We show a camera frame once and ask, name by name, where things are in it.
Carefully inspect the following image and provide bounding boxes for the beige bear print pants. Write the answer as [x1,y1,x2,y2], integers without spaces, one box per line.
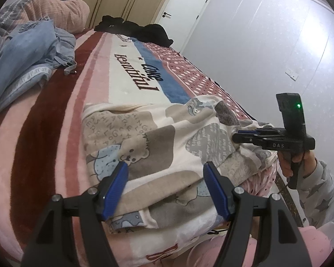
[82,95,277,231]

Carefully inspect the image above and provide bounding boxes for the right forearm star sleeve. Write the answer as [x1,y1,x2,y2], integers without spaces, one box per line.
[297,160,334,228]

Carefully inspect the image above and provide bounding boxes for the person right hand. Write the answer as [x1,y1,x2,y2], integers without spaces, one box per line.
[277,151,317,178]

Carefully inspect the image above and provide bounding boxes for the striped pink bed blanket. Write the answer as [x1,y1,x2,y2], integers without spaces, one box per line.
[0,29,279,267]

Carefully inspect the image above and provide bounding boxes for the black clothes pile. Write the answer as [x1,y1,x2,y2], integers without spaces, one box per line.
[94,15,174,48]

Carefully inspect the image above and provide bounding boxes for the white door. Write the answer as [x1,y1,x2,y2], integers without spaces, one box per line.
[155,0,210,53]

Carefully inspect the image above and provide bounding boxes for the blue denim jeans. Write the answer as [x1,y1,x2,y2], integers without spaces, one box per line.
[0,18,77,112]

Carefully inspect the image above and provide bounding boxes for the pink plaid duvet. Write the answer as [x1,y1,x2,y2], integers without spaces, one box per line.
[0,0,90,50]

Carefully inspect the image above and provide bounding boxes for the white wall socket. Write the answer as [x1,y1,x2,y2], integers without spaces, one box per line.
[285,68,299,81]

